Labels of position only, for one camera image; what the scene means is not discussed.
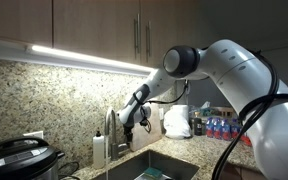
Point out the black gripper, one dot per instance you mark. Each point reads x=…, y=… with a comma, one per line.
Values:
x=128, y=130

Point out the chrome gooseneck tap faucet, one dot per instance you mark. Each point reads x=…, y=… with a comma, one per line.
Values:
x=115, y=151

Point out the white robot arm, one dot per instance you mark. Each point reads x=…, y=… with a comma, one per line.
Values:
x=237, y=73

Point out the wooden cutting board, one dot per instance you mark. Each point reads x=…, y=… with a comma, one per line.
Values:
x=152, y=133

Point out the stainless steel sink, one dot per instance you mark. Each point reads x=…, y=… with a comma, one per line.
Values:
x=130, y=168

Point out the white soap bottle black cap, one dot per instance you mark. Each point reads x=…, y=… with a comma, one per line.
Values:
x=98, y=151

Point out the green yellow sponge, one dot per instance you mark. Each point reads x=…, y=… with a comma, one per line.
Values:
x=153, y=172

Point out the white plastic bag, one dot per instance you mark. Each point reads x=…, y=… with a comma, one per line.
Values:
x=177, y=123

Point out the dark jar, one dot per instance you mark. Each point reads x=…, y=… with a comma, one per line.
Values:
x=198, y=125

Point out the tissue box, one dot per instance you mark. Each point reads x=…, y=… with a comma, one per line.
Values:
x=205, y=105

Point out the under-cabinet light strip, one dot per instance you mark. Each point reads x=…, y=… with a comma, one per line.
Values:
x=84, y=57

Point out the wooden tray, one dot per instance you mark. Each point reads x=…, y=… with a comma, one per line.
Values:
x=223, y=110

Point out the black steel pressure cooker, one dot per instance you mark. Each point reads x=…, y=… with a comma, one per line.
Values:
x=17, y=160

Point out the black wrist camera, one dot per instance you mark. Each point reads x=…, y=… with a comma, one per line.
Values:
x=145, y=122

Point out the white wall outlet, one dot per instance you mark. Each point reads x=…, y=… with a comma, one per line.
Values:
x=34, y=134

